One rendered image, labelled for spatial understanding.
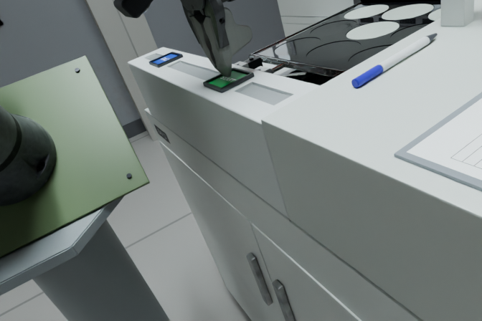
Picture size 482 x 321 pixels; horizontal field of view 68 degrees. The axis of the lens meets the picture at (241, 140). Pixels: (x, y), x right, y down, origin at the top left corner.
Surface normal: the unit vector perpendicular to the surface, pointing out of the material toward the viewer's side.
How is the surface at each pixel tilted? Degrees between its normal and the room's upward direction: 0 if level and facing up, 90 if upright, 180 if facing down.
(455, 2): 90
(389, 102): 0
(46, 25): 90
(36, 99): 45
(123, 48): 90
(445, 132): 0
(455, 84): 0
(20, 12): 90
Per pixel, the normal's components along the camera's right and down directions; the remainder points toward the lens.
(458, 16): -0.81, 0.47
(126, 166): 0.11, -0.36
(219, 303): -0.28, -0.83
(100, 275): 0.76, 0.12
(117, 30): 0.42, 0.34
